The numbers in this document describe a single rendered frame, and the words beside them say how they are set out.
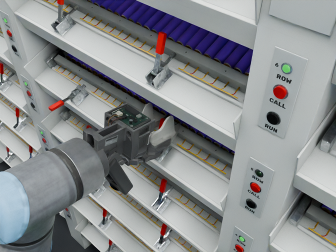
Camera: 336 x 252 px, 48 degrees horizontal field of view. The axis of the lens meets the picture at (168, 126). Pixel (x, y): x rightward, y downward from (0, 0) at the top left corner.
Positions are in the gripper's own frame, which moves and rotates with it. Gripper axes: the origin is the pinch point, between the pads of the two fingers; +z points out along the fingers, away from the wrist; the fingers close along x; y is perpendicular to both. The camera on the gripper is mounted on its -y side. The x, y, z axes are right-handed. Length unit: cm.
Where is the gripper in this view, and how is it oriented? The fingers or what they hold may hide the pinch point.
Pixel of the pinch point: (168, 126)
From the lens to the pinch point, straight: 75.4
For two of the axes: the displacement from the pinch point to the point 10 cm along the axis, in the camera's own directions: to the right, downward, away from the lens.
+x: -7.5, -4.6, 4.8
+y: 1.2, -8.1, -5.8
